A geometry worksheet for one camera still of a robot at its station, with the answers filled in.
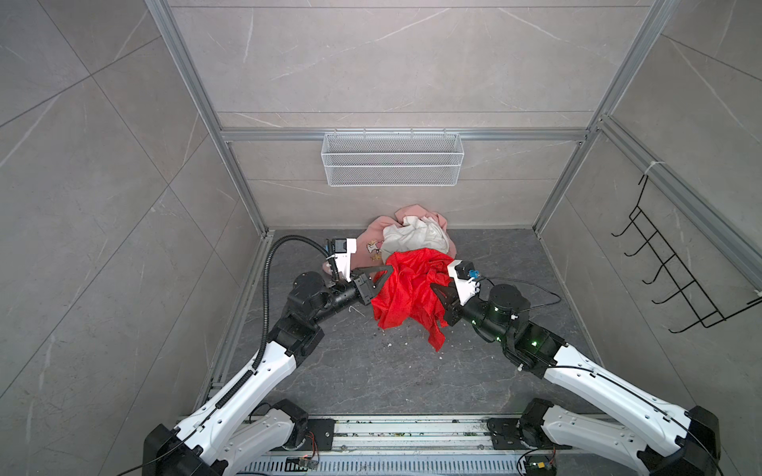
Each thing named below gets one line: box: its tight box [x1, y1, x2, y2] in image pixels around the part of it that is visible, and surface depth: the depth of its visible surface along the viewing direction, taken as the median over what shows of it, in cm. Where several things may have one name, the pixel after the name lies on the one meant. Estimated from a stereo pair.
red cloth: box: [371, 247, 454, 352], surface depth 70 cm
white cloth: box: [381, 216, 450, 265], surface depth 107 cm
